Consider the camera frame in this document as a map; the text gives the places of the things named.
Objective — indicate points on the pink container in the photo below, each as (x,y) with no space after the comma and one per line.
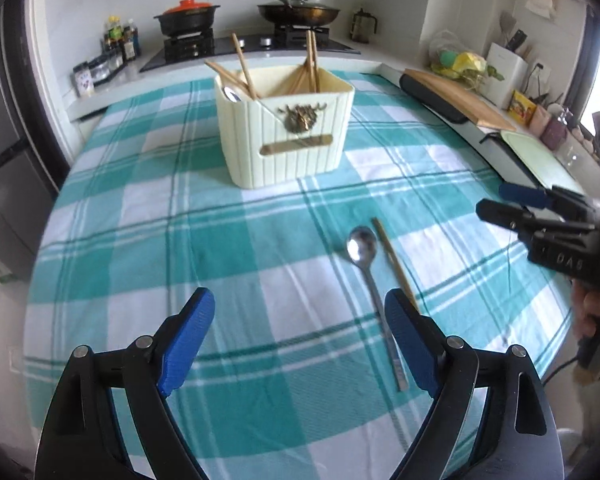
(538,122)

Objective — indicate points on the glass wok lid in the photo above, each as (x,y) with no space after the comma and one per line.
(302,1)

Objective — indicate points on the black clay pot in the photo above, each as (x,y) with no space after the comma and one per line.
(187,22)

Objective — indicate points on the black oblong case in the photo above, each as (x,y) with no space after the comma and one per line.
(430,97)

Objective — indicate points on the black gas stove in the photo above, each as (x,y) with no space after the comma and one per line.
(240,47)

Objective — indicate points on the grey refrigerator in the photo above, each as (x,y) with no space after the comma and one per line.
(10,185)

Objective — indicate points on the grey spatula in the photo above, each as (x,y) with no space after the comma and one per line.
(507,22)

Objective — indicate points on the clear spice jar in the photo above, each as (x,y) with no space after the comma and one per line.
(114,60)
(100,71)

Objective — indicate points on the wooden chopstick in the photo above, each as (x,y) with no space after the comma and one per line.
(247,70)
(240,60)
(225,76)
(315,65)
(295,79)
(309,60)
(392,260)

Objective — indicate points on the white wall socket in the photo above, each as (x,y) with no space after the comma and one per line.
(541,72)

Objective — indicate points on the clear glass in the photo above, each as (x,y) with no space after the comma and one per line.
(569,157)

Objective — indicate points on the white knife holder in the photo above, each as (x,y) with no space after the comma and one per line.
(507,80)

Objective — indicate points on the wooden cutting board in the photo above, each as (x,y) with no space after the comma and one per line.
(460,97)

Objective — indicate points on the red pot lid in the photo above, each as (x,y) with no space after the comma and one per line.
(187,6)

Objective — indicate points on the dark window frame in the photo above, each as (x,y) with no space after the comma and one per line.
(587,60)

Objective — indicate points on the dark sauce bottle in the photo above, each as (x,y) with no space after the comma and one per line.
(134,35)
(129,49)

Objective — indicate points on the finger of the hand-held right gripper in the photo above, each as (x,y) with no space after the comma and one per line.
(505,216)
(522,193)

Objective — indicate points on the white labelled spice jar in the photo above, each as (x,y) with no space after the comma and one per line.
(83,82)

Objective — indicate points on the plastic bag with yellow items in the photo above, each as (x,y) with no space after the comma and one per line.
(455,60)

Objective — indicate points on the yellow capped oil bottle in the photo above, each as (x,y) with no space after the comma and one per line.
(113,32)

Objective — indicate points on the dark purple bottle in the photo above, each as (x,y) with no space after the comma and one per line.
(555,130)

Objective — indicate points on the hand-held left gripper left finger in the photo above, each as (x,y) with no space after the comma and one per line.
(187,340)

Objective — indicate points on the dark wok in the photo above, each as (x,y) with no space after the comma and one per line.
(300,15)

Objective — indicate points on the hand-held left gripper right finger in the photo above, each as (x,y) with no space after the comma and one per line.
(410,340)

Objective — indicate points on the light green cutting board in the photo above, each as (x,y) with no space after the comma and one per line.
(540,160)

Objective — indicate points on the steel spoon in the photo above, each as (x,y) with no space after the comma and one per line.
(362,246)
(231,94)

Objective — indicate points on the cream ribbed utensil holder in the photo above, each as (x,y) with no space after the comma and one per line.
(290,160)

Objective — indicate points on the dark glass press jug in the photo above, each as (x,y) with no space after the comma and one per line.
(362,27)

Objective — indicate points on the person's right hand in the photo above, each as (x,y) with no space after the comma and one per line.
(592,305)

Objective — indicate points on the teal white plaid tablecloth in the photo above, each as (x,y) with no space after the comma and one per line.
(180,240)

